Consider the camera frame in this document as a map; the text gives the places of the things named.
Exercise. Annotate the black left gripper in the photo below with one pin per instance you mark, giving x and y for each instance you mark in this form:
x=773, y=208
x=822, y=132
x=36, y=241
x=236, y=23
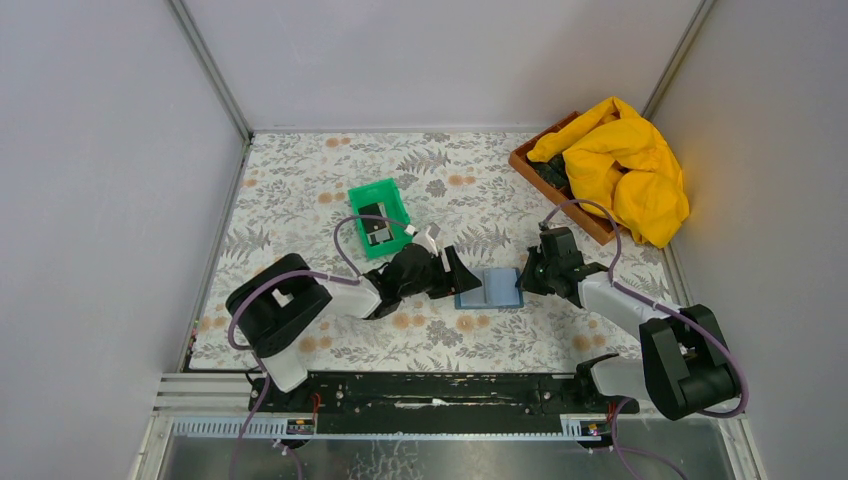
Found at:
x=448, y=271

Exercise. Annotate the grey credit card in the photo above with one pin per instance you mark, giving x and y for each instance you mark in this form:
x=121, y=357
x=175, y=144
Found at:
x=380, y=236

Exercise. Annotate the green plastic bin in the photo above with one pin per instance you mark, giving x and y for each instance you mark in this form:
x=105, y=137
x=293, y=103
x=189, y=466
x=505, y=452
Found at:
x=386, y=192

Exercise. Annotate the yellow cloth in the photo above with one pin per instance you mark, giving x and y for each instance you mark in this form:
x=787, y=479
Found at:
x=619, y=162

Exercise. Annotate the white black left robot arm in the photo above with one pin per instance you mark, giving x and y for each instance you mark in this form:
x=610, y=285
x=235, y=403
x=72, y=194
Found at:
x=273, y=309

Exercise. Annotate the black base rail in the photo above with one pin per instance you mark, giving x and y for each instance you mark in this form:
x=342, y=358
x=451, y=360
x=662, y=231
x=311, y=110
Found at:
x=384, y=403

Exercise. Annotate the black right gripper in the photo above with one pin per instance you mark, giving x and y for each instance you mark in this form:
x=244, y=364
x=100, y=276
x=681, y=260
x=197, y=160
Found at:
x=534, y=277

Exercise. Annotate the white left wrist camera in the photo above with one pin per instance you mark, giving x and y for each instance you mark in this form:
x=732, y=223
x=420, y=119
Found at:
x=426, y=237

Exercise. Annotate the brown wooden tray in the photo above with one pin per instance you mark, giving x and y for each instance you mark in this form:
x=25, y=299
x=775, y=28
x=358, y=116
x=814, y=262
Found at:
x=600, y=230

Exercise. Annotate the black credit card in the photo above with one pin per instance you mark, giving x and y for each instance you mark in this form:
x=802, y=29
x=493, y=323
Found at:
x=372, y=217

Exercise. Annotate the floral table mat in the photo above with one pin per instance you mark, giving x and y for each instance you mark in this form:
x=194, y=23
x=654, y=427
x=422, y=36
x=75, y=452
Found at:
x=294, y=199

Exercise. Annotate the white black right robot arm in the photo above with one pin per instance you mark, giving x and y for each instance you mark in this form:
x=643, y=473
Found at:
x=684, y=367

